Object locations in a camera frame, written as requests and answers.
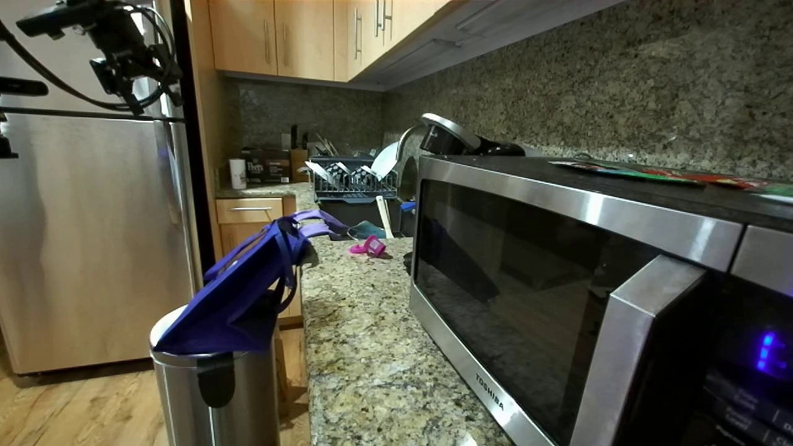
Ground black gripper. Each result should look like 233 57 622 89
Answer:
88 21 183 117

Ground blue fabric tote bag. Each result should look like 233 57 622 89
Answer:
153 215 323 356

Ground white cup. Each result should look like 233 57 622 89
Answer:
228 156 251 192

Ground light wood lower cabinet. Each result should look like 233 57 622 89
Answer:
214 192 306 326

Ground wooden knife block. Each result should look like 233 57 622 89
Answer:
285 122 312 186

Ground stainless steel refrigerator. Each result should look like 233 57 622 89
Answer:
0 0 209 378

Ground light wood upper cabinets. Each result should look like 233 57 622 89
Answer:
205 0 629 93

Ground purple rubber glove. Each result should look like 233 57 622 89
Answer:
292 205 349 242

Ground black drain tray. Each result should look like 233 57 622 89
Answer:
317 196 416 239

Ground white plate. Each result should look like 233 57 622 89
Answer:
370 138 404 184

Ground teal plate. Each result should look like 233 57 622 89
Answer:
349 218 389 239

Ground small pink plastic item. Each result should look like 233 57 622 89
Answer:
348 233 393 260

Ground stainless steel trash can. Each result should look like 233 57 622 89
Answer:
147 304 284 446

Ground stainless steel microwave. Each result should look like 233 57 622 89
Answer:
407 151 793 446

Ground colourful papers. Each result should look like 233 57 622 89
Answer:
549 156 793 200

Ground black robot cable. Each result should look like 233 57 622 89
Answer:
0 3 181 113

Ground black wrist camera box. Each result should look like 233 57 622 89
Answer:
15 0 115 40

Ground wire dish rack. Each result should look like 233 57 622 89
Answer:
308 156 393 205

